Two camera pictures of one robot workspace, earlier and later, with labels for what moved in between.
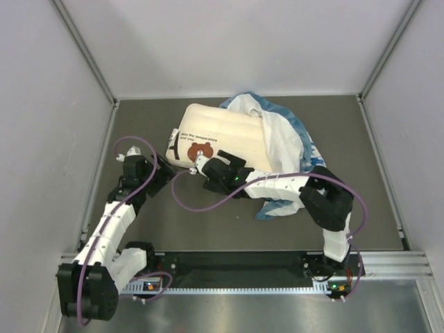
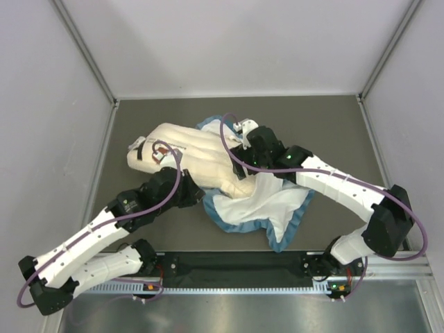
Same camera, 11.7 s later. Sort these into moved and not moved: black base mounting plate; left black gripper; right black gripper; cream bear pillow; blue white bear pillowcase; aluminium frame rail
Moved: left black gripper; right black gripper; cream bear pillow; blue white bear pillowcase
Not moved: aluminium frame rail; black base mounting plate
